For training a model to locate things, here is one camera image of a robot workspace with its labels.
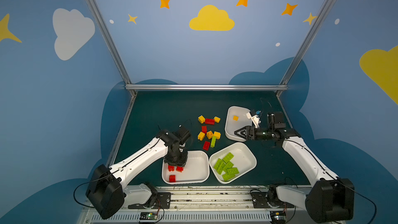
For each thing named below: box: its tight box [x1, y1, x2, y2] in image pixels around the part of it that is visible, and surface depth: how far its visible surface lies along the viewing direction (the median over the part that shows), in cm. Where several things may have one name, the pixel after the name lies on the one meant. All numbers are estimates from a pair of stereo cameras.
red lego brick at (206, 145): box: [203, 141, 211, 151], surface depth 93 cm
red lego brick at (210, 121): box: [204, 118, 216, 125], surface depth 106 cm
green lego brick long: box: [213, 158, 223, 171], surface depth 87 cm
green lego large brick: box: [222, 151, 235, 164], surface depth 89 cm
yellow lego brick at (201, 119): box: [197, 114, 206, 124], surface depth 106 cm
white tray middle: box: [208, 142, 258, 185], surface depth 88 cm
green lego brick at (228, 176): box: [221, 173, 236, 182], surface depth 83 cm
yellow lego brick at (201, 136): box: [197, 131, 206, 142], surface depth 98 cm
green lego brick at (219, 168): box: [216, 161, 226, 175], surface depth 85 cm
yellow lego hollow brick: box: [206, 130, 213, 140], surface depth 97 cm
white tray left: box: [161, 150, 210, 185], surface depth 84 cm
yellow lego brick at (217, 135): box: [212, 131, 222, 140], surface depth 98 cm
